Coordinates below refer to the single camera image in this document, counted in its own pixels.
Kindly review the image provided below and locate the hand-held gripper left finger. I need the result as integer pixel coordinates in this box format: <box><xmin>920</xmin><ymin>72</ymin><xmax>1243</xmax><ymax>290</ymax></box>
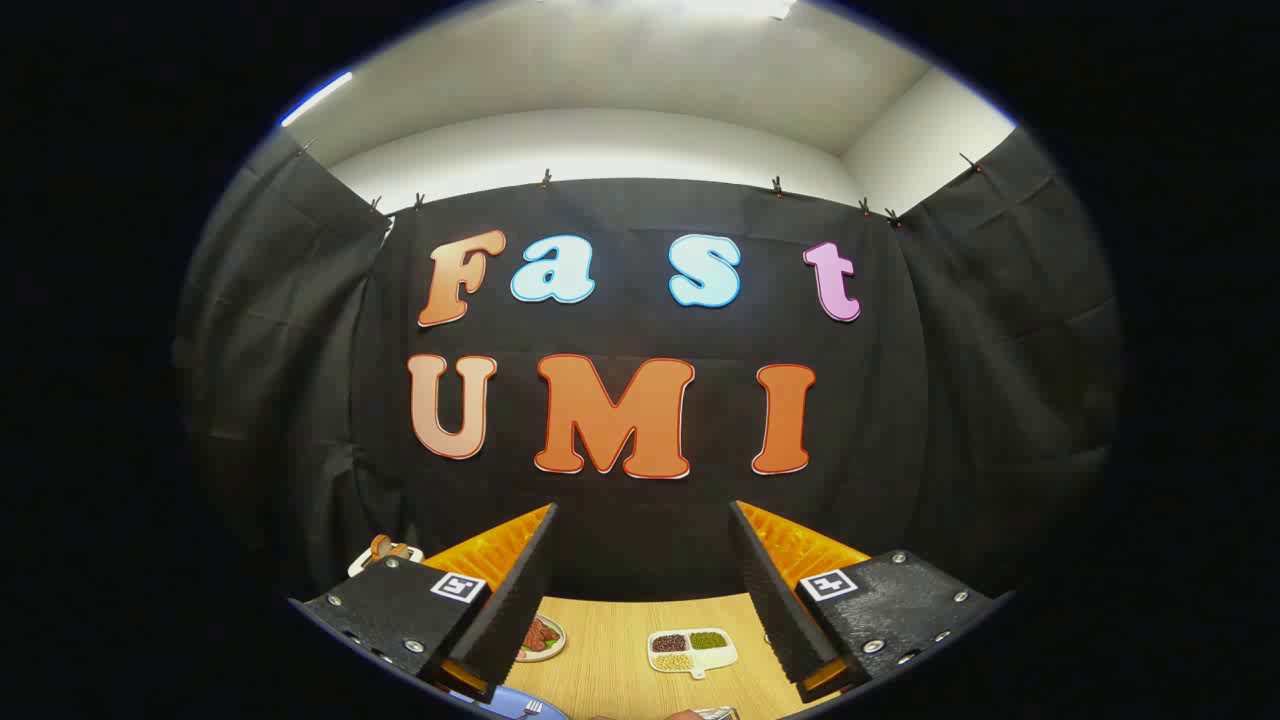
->
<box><xmin>290</xmin><ymin>503</ymin><xmax>559</xmax><ymax>703</ymax></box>

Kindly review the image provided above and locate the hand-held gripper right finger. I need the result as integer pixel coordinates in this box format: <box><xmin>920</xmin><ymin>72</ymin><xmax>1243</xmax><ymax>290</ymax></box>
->
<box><xmin>728</xmin><ymin>500</ymin><xmax>1011</xmax><ymax>704</ymax></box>

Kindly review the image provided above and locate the oval white food dish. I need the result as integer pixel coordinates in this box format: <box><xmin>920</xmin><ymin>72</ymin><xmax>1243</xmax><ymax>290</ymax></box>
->
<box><xmin>515</xmin><ymin>615</ymin><xmax>567</xmax><ymax>664</ymax></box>

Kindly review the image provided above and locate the divided white bean dish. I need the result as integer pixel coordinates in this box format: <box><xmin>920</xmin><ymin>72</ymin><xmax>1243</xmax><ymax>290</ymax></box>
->
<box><xmin>647</xmin><ymin>627</ymin><xmax>739</xmax><ymax>681</ymax></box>

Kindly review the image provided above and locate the blue round plate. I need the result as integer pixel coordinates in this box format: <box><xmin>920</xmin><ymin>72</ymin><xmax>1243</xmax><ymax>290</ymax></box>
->
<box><xmin>450</xmin><ymin>685</ymin><xmax>571</xmax><ymax>720</ymax></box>

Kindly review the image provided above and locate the cream white toaster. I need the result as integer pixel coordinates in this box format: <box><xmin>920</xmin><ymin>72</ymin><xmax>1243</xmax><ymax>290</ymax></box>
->
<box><xmin>348</xmin><ymin>543</ymin><xmax>426</xmax><ymax>578</ymax></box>

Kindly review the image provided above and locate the row of black cloth clips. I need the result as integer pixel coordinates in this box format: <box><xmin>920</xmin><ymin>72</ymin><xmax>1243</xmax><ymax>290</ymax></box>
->
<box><xmin>298</xmin><ymin>140</ymin><xmax>986</xmax><ymax>229</ymax></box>

